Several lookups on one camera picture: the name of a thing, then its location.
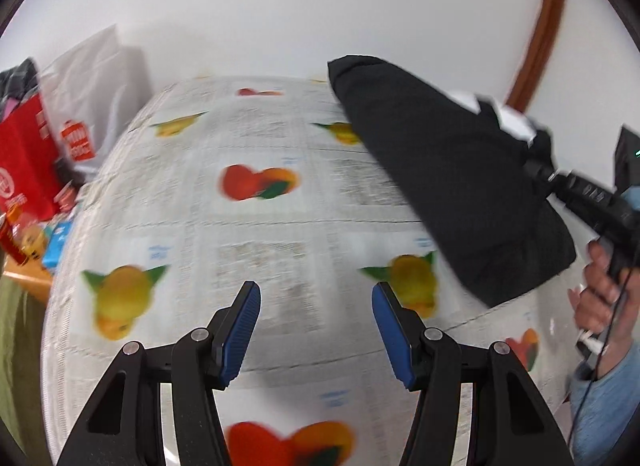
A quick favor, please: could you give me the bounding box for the brown wooden frame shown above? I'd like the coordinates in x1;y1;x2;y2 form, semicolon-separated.
505;0;571;111

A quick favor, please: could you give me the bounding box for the green cloth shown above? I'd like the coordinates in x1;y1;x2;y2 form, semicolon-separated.
0;276;51;452

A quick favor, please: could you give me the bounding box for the dark plaid cloth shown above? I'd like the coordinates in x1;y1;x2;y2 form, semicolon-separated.
0;58;41;119

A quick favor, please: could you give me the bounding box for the yellow packet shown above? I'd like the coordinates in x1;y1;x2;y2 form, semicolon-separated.
20;223;51;261

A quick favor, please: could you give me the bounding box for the black cable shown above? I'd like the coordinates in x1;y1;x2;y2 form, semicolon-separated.
567;266;633;452

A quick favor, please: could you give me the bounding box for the red paper bag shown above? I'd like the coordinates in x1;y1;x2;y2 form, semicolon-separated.
0;93;63;221

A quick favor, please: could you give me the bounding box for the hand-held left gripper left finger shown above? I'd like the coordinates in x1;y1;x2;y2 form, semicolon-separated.
56;281;262;466

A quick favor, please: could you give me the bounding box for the fruit printed tablecloth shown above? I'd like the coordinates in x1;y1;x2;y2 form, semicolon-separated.
40;74;576;466

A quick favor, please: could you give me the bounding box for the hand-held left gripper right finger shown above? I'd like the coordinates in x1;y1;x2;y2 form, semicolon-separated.
371;282;576;466

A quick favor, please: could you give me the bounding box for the blue box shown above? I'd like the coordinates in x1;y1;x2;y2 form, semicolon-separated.
42;218;76;271

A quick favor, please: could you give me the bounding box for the white plastic bag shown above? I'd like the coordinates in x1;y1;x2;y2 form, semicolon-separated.
37;23;153;181

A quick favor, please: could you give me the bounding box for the small red box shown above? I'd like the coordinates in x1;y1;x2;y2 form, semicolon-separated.
54;183;83;211

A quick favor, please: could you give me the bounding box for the black and white jacket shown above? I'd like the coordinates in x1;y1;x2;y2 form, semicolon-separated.
327;56;578;309

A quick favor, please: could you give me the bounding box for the person's right hand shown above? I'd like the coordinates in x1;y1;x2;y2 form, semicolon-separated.
568;238;638;377

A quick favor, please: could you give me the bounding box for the person's right forearm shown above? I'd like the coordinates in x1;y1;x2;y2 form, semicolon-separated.
567;341;640;466

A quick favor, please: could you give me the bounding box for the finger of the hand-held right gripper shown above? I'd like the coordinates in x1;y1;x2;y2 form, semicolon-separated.
522;158;618;219

